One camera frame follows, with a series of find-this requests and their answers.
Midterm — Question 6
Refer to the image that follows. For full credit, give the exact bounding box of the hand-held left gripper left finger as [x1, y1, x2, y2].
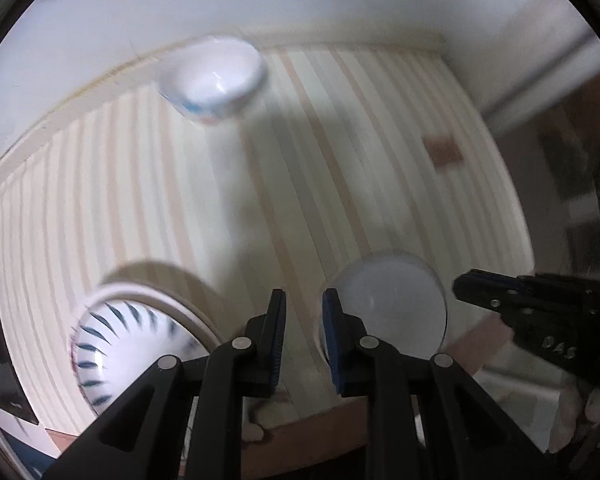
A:
[42, 287, 287, 480]

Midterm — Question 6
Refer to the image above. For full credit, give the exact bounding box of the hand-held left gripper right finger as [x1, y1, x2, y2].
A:
[321, 287, 548, 480]

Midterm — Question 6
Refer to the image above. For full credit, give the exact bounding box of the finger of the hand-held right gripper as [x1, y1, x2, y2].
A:
[452, 270, 527, 317]

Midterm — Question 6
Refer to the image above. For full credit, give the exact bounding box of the plain white bowl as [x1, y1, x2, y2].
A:
[319, 252, 450, 362]

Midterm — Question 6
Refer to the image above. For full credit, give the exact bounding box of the white plate blue striped rim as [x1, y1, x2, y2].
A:
[69, 287, 216, 406]

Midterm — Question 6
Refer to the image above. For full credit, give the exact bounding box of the white bowl blue print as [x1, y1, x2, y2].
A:
[158, 35, 269, 127]

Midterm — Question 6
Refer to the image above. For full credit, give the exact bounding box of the person's right hand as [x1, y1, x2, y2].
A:
[547, 376, 600, 456]

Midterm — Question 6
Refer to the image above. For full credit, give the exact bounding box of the striped tablecloth with cat print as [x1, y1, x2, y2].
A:
[0, 42, 537, 461]

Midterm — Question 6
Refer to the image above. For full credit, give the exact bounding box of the brown square patch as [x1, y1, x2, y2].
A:
[422, 134, 464, 167]

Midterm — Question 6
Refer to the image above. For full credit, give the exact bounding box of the glass door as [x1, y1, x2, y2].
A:
[480, 35, 600, 281]

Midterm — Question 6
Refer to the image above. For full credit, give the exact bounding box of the black cooktop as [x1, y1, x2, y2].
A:
[0, 220, 39, 424]

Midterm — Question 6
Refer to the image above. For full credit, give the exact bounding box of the blue base cabinet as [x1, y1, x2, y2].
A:
[0, 430, 48, 472]

